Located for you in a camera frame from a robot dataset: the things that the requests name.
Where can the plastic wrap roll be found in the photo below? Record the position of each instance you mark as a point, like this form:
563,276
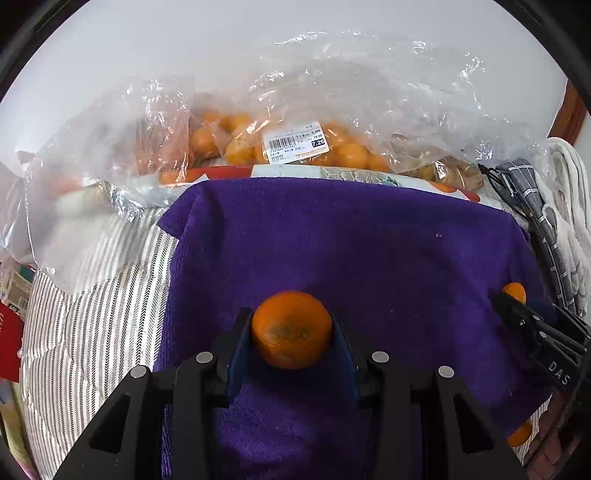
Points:
99,198

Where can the purple towel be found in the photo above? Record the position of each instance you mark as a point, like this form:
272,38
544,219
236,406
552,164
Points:
411,272

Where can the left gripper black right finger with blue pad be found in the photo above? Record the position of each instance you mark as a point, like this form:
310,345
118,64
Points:
422,424

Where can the white striped towel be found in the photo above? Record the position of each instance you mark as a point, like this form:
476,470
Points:
564,188

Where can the small orange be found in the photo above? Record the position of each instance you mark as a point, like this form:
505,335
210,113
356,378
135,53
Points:
517,291
521,435

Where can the grey checked cloth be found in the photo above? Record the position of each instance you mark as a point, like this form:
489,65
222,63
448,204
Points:
518,176

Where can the clear plastic bag of oranges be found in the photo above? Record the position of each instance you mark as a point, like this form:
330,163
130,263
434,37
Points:
350,99

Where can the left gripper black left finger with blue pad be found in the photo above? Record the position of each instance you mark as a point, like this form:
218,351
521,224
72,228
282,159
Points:
124,438

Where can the clear plastic bag left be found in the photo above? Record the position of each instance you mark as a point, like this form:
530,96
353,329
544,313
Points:
15,240

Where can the bag of brown longans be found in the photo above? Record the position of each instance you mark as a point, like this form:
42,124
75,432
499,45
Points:
451,172

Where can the striped quilted mattress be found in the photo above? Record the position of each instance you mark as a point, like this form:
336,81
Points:
77,347

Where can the brown wooden door frame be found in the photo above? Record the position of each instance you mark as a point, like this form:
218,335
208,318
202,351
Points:
570,116

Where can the red paper bag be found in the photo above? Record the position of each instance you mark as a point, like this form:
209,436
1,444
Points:
11,332

